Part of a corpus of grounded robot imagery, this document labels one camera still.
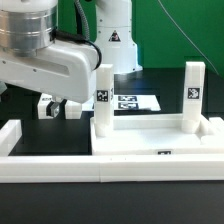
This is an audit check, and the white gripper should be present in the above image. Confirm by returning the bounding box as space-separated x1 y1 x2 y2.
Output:
0 43 98 118

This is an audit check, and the white desk top panel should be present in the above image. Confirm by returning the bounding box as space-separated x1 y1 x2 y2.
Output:
90 114 224 156

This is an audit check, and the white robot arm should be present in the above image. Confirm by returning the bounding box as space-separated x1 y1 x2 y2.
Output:
0 0 141 117

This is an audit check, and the fiducial marker sheet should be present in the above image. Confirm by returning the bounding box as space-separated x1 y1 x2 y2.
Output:
112 95 161 112

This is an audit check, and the white U-shaped fixture frame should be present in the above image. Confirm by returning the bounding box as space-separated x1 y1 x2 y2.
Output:
0 120 224 183

